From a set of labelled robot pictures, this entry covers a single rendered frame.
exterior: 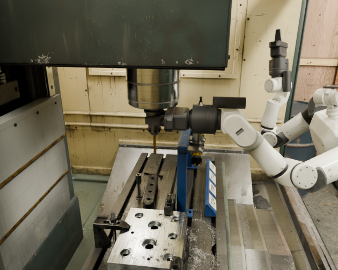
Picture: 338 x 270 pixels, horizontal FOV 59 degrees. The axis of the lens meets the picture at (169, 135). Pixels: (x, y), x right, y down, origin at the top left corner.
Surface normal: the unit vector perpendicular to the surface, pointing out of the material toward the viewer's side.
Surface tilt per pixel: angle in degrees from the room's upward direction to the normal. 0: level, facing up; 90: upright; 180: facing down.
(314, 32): 90
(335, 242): 0
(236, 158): 24
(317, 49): 90
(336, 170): 73
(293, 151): 90
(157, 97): 90
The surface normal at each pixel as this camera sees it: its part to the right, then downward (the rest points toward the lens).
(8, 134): 0.99, 0.04
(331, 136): -0.94, -0.02
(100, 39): -0.14, 0.36
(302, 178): 0.14, 0.07
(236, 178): -0.05, -0.70
